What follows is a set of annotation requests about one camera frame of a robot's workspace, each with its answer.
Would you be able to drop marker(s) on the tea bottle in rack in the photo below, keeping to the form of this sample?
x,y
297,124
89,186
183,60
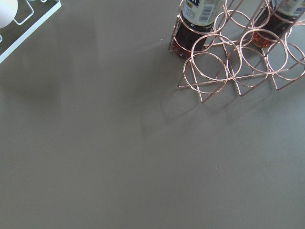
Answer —
x,y
198,16

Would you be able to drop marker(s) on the tea bottle rack front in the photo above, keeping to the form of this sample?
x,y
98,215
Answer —
x,y
285,12

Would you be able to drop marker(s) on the white cup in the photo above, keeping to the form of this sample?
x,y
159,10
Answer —
x,y
8,11

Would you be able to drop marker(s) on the copper wire bottle rack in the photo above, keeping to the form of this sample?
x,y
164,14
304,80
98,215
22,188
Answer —
x,y
227,55

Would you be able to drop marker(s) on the white wire cup rack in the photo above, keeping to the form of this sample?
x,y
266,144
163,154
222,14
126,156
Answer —
x,y
31,14

